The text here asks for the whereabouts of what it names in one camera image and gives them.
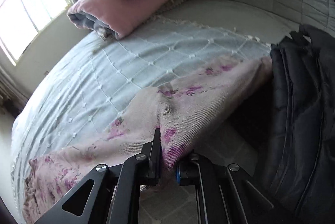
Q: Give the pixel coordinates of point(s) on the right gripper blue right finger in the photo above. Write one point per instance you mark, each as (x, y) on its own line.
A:
(225, 194)

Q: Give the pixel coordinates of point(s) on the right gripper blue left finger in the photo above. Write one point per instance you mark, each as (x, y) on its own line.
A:
(110, 194)

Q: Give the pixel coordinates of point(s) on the pink floral padded coat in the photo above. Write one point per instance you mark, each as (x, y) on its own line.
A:
(187, 111)

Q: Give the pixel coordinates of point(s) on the bright bedroom window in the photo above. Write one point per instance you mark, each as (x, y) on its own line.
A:
(23, 20)

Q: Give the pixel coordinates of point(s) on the black puffer jacket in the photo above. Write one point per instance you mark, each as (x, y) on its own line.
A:
(299, 167)

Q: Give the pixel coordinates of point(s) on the grey checked bedspread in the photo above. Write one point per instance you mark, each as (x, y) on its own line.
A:
(95, 81)

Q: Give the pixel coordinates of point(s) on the pink grey folded quilt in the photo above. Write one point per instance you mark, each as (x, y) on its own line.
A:
(116, 18)

